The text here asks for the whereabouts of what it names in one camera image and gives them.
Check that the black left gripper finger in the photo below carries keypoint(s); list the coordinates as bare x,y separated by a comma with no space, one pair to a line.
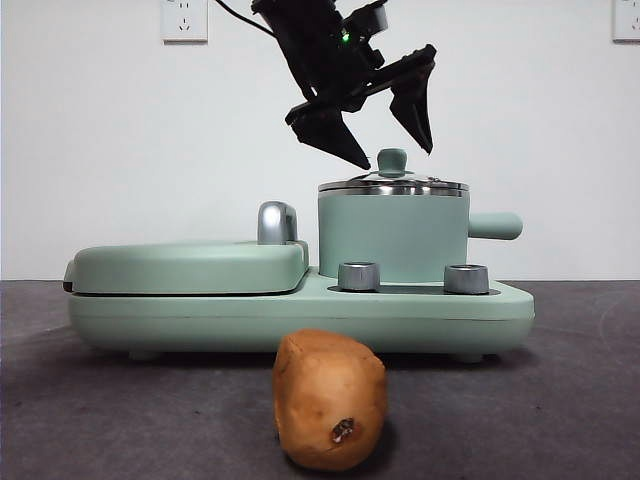
332,137
415,115

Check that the glass pot lid green knob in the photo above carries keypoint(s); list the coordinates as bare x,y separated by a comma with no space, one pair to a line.
392,160

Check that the brown potato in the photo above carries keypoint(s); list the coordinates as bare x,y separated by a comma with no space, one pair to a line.
325,400

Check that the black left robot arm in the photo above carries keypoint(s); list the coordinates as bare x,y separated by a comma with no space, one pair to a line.
305,45

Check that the silver control knob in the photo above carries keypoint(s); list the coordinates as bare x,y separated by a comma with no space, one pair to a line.
466,279
359,276

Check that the mint green breakfast machine base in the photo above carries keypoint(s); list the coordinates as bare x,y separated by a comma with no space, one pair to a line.
300,320

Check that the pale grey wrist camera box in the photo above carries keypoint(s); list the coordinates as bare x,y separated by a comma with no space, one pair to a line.
375,17

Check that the white wall power outlet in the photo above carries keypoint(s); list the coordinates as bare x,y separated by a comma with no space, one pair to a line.
627,20
184,20

